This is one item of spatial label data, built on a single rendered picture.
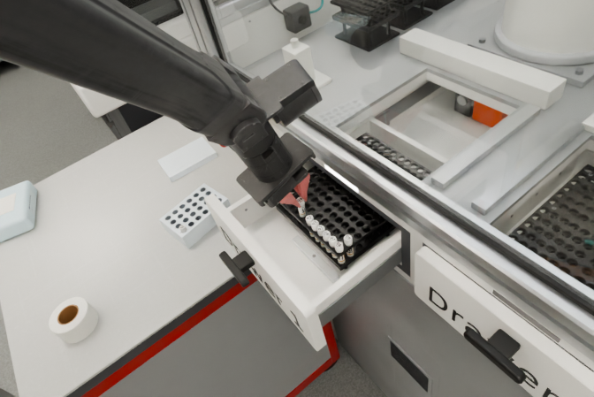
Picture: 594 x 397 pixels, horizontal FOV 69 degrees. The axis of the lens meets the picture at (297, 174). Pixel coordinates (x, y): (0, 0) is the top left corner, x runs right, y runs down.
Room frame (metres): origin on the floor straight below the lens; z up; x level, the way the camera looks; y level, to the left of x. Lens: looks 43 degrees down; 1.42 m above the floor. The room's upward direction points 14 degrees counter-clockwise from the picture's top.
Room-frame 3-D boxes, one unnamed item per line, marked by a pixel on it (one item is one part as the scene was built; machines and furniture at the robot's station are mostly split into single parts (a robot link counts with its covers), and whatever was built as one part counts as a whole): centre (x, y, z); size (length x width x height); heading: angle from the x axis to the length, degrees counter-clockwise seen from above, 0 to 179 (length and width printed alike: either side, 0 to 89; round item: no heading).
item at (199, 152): (0.85, 0.25, 0.77); 0.13 x 0.09 x 0.02; 114
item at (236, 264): (0.39, 0.12, 0.91); 0.07 x 0.04 x 0.01; 27
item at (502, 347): (0.19, -0.18, 0.91); 0.07 x 0.04 x 0.01; 27
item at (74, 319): (0.46, 0.46, 0.78); 0.07 x 0.07 x 0.04
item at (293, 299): (0.40, 0.09, 0.87); 0.29 x 0.02 x 0.11; 27
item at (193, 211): (0.64, 0.23, 0.78); 0.12 x 0.08 x 0.04; 128
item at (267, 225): (0.50, -0.10, 0.86); 0.40 x 0.26 x 0.06; 117
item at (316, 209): (0.49, -0.09, 0.87); 0.22 x 0.18 x 0.06; 117
